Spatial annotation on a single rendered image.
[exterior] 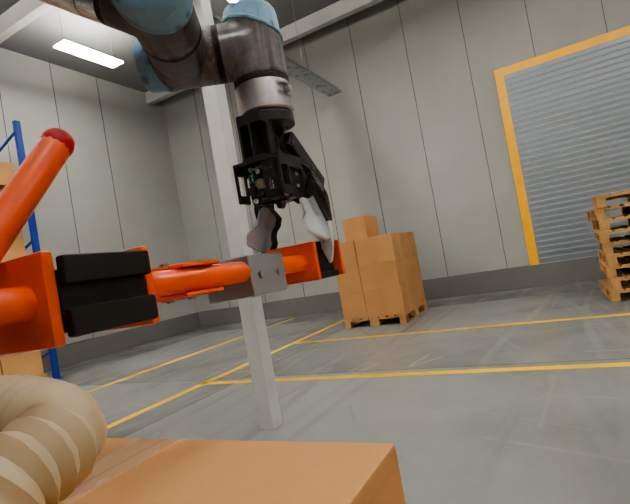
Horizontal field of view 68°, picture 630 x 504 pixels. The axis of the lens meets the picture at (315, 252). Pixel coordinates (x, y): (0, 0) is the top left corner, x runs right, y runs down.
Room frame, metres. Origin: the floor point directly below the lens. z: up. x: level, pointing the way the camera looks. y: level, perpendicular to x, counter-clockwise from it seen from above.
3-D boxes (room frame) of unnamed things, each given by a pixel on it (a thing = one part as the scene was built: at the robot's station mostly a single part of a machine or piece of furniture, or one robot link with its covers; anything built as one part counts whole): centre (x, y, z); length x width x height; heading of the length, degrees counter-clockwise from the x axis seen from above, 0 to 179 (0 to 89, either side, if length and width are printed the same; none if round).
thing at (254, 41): (0.63, 0.04, 1.37); 0.09 x 0.08 x 0.11; 95
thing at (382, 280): (7.59, -0.98, 0.87); 1.20 x 1.01 x 1.74; 152
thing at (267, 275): (0.52, 0.08, 1.07); 0.07 x 0.07 x 0.04; 63
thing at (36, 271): (0.33, 0.18, 1.07); 0.10 x 0.08 x 0.06; 63
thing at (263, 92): (0.63, 0.03, 1.29); 0.08 x 0.08 x 0.05
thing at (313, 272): (0.64, 0.01, 1.07); 0.08 x 0.07 x 0.05; 153
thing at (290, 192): (0.62, 0.04, 1.21); 0.09 x 0.08 x 0.12; 153
